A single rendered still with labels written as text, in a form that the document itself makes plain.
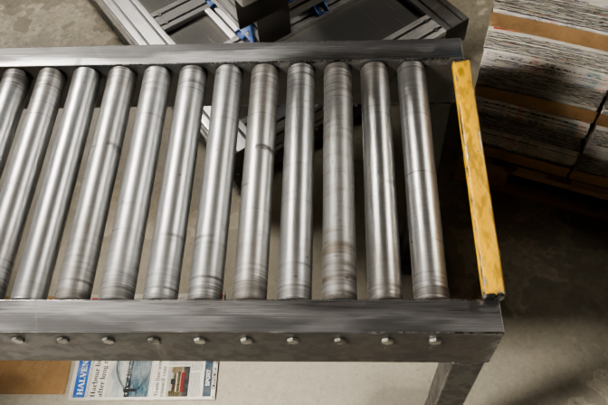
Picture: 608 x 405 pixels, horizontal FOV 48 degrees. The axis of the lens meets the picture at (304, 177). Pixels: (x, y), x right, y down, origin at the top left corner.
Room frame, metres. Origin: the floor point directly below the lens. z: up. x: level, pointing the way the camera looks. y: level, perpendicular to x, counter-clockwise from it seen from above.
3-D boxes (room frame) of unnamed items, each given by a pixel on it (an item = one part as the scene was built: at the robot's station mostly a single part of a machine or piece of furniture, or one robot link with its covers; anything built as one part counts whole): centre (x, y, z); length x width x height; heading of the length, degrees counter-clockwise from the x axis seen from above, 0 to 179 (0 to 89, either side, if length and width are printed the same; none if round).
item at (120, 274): (0.64, 0.27, 0.77); 0.47 x 0.05 x 0.05; 174
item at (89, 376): (0.65, 0.44, 0.00); 0.37 x 0.29 x 0.01; 84
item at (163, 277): (0.63, 0.20, 0.77); 0.47 x 0.05 x 0.05; 174
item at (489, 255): (0.58, -0.27, 0.81); 0.43 x 0.03 x 0.02; 174
